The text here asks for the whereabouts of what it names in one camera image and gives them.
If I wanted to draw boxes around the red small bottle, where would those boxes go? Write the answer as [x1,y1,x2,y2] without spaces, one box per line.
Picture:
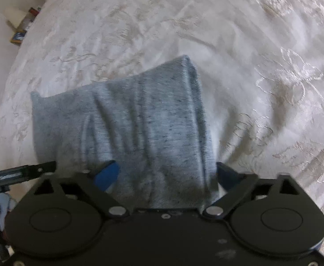
[29,7,40,16]

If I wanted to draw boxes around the white table lamp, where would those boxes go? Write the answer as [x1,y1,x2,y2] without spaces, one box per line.
[4,6,27,28]

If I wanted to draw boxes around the white left nightstand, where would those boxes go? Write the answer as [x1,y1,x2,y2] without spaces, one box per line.
[7,7,41,33]

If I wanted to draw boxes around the wooden picture frame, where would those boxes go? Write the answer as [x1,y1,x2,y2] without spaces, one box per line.
[10,31,27,45]

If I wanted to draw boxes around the cream satin bedspread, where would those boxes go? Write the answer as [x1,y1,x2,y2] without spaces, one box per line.
[0,0,324,261]

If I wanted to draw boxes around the light blue knit pants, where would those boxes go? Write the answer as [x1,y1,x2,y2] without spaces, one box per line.
[31,56,218,208]

